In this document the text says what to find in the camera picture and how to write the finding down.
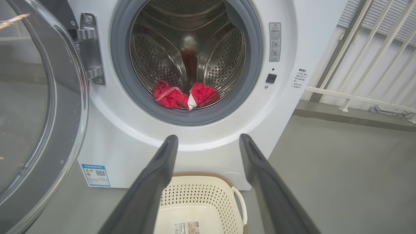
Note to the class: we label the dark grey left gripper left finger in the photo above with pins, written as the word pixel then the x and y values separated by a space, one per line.
pixel 146 195

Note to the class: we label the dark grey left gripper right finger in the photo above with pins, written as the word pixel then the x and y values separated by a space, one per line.
pixel 276 201

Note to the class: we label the red cloth garment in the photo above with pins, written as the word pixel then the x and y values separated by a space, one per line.
pixel 169 96

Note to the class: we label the black round glass washer door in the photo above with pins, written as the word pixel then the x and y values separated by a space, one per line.
pixel 32 113

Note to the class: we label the white washing machine body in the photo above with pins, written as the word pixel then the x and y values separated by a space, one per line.
pixel 130 146

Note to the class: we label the cream perforated laundry basket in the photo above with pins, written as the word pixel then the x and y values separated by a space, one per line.
pixel 201 198

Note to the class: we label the stainless steel washing machine drum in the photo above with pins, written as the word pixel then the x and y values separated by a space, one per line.
pixel 156 58

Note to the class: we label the metal door hinge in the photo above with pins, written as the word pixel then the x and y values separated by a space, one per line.
pixel 92 48

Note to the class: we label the round white filter cover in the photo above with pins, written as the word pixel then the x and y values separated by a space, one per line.
pixel 232 178

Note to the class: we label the blue energy label sticker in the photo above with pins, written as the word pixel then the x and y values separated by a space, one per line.
pixel 96 175

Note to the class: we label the black printed text label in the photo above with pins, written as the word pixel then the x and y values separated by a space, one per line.
pixel 299 78

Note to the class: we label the white metal railing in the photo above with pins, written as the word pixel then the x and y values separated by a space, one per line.
pixel 357 98

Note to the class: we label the grey warning label sticker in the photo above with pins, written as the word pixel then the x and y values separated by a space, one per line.
pixel 275 42

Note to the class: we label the white ribbed wall panel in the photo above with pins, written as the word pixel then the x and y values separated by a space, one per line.
pixel 347 11

